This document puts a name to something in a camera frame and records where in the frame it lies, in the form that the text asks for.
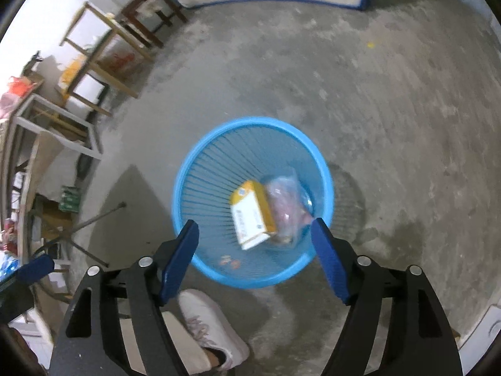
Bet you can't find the yellow and white box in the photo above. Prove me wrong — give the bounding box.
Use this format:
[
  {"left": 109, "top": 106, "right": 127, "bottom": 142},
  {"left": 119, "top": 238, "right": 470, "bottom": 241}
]
[{"left": 229, "top": 180, "right": 278, "bottom": 251}]

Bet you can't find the yellow plastic bag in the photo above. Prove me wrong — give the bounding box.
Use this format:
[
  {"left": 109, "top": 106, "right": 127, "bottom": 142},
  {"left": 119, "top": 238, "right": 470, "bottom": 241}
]
[{"left": 59, "top": 57, "right": 89, "bottom": 87}]

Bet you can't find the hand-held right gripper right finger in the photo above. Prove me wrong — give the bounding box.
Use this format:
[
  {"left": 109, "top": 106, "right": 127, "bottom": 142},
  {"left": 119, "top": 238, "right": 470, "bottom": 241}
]
[{"left": 310, "top": 217, "right": 463, "bottom": 376}]

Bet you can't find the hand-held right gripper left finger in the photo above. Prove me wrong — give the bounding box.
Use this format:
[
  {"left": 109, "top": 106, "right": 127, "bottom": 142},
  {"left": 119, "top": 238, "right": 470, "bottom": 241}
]
[{"left": 49, "top": 219, "right": 200, "bottom": 376}]

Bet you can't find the long grey side desk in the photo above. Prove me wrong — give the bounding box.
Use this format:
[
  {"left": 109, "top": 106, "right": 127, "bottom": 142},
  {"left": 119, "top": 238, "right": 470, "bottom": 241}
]
[{"left": 0, "top": 94, "right": 103, "bottom": 243}]

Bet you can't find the blue plastic mesh basket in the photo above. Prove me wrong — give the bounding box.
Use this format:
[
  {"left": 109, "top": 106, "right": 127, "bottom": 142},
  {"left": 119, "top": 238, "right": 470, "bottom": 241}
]
[{"left": 172, "top": 116, "right": 334, "bottom": 290}]

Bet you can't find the green box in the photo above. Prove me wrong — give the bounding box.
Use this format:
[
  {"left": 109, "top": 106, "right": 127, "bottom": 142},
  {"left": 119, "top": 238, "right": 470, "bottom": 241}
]
[{"left": 59, "top": 186, "right": 81, "bottom": 212}]

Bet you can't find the white sneaker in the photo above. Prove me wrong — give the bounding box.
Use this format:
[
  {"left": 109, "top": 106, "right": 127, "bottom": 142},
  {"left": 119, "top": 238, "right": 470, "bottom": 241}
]
[{"left": 178, "top": 289, "right": 250, "bottom": 373}]

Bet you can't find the clear plastic bag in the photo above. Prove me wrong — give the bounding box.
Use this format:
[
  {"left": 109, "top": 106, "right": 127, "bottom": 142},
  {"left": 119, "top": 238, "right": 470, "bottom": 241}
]
[{"left": 261, "top": 167, "right": 316, "bottom": 245}]

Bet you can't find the wooden armchair with dark seat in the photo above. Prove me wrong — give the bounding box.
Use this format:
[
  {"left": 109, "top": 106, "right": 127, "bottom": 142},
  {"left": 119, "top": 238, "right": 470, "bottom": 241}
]
[{"left": 60, "top": 2, "right": 153, "bottom": 116}]

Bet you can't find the dark wooden stool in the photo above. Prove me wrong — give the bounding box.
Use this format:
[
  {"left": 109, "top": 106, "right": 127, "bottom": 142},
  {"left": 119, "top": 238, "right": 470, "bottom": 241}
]
[{"left": 119, "top": 0, "right": 189, "bottom": 50}]

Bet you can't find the pink plastic bag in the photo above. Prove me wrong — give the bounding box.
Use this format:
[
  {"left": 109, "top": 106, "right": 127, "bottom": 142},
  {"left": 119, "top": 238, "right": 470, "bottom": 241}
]
[{"left": 0, "top": 76, "right": 36, "bottom": 118}]

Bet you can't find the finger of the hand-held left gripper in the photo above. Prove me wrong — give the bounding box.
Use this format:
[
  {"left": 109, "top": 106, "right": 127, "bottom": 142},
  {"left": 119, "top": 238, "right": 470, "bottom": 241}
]
[
  {"left": 0, "top": 280, "right": 36, "bottom": 324},
  {"left": 16, "top": 254, "right": 55, "bottom": 285}
]

